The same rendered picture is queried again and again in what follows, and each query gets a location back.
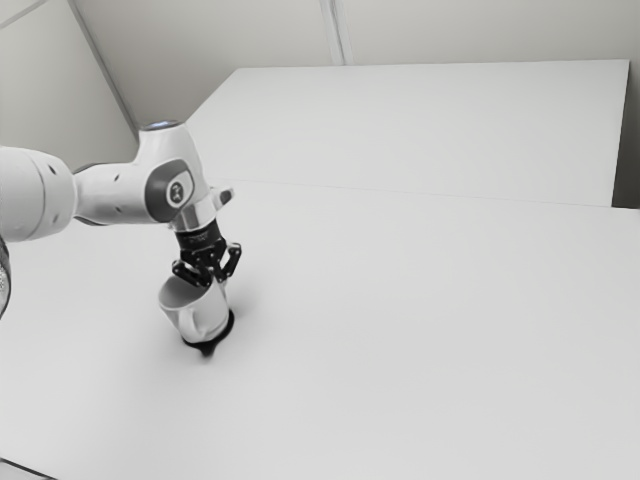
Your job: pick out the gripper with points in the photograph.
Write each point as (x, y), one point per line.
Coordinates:
(201, 240)

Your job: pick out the white mug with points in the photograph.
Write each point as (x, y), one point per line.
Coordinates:
(197, 310)

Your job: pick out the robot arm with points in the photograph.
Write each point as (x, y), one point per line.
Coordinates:
(100, 187)

